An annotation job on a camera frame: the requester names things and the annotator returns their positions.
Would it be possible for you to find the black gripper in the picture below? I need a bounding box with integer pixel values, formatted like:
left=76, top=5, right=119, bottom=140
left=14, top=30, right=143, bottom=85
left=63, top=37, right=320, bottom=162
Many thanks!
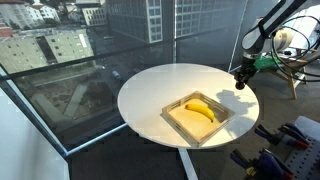
left=233, top=63, right=258, bottom=89

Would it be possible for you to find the light wooden crate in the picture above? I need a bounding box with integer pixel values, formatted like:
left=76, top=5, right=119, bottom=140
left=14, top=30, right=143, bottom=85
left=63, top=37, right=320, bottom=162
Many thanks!
left=161, top=90, right=235, bottom=148

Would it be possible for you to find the wooden stool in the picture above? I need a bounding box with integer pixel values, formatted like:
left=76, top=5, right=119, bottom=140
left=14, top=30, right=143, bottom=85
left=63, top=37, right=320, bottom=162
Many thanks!
left=266, top=46, right=320, bottom=100

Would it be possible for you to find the yellow banana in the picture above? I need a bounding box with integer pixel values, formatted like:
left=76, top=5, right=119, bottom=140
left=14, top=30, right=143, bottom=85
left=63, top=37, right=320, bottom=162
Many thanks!
left=184, top=103, right=216, bottom=123

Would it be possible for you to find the blue spring clamp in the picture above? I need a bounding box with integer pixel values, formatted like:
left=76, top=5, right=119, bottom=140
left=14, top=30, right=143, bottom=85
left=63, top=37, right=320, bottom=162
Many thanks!
left=229, top=148, right=265, bottom=180
left=258, top=148, right=297, bottom=180
left=254, top=123, right=284, bottom=146
left=279, top=122, right=310, bottom=150

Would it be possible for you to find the white table leg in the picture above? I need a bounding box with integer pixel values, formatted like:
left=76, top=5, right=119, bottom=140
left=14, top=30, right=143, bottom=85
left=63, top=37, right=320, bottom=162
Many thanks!
left=177, top=147, right=200, bottom=180

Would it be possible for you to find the perforated mounting board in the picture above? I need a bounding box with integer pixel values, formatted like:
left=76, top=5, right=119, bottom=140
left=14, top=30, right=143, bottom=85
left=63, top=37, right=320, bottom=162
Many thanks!
left=284, top=115, right=320, bottom=180

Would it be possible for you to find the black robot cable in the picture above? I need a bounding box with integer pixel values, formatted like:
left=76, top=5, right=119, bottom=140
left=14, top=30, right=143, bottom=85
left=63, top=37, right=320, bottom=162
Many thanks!
left=270, top=14, right=320, bottom=83

